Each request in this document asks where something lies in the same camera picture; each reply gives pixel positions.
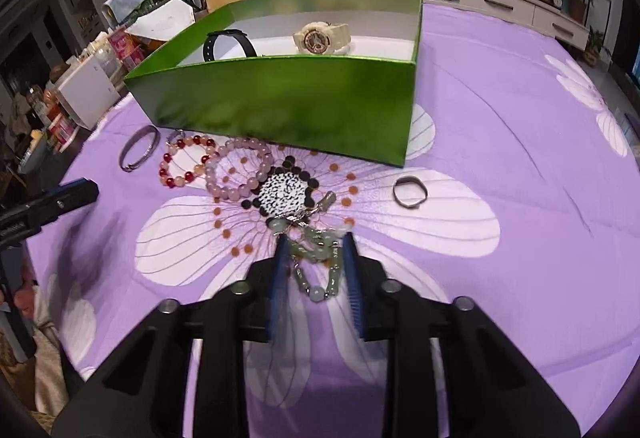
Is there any light blue cloth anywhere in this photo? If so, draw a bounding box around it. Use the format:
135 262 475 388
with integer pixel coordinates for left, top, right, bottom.
102 0 146 26

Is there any white box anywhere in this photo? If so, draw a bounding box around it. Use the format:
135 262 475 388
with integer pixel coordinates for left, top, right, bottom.
55 53 121 130

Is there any pile of pink packets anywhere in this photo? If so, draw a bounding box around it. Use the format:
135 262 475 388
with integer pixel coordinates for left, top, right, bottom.
107 28 144 69

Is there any pale pink bead bracelet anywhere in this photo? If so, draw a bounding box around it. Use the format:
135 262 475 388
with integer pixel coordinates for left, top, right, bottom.
204 137 275 201

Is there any silver bangle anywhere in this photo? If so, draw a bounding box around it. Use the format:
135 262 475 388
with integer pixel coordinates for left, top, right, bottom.
119 125 162 173

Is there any small potted plant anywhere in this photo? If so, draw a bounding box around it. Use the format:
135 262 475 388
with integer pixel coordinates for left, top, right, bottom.
584 26 612 68

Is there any white TV cabinet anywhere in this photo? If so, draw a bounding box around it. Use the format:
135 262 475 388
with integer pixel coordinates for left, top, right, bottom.
339 0 591 52

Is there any jade bead bracelet with charms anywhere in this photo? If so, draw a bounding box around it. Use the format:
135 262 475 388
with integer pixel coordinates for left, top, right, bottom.
267 191 351 303

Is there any white paper sheet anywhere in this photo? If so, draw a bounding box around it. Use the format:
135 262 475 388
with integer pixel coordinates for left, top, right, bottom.
125 0 197 53

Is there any red and pink bead bracelet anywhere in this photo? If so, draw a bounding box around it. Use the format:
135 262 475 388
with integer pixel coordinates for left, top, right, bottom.
158 133 219 189

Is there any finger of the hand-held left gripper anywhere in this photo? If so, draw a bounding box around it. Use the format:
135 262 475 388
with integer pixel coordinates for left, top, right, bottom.
0 181 99 244

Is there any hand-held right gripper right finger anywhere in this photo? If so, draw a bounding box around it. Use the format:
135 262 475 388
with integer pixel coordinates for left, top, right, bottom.
340 233 581 438

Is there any green cardboard box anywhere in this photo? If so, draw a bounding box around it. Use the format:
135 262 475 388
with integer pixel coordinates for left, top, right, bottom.
124 0 425 167

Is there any cream wrist watch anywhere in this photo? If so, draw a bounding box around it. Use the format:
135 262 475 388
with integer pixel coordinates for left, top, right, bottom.
292 21 351 55

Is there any black wrist watch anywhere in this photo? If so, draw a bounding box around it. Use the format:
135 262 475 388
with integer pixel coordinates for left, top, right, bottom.
202 29 258 63

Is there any dark silver ring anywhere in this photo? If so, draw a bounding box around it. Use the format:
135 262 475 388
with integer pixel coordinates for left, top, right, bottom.
392 175 428 209

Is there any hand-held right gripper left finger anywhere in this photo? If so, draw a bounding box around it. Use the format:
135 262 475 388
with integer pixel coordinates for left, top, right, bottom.
65 234 293 438

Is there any person's left hand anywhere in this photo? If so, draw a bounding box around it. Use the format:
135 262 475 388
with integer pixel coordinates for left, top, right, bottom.
14 268 47 321

